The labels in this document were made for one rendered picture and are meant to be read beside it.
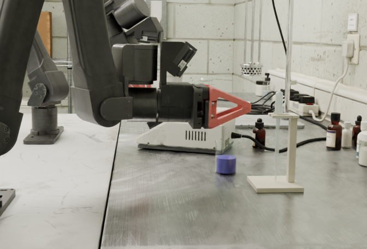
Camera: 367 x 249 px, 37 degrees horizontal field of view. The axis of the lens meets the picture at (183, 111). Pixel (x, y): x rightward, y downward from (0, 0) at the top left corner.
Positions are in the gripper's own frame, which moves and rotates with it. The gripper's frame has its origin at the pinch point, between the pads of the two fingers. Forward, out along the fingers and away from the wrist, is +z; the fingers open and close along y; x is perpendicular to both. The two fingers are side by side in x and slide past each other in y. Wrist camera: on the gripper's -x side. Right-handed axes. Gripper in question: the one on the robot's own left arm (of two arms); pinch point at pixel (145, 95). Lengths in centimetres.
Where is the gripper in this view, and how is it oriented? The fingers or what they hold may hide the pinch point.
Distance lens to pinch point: 126.6
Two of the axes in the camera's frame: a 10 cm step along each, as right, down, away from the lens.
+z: 4.8, 8.8, -0.3
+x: -8.3, 4.6, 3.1
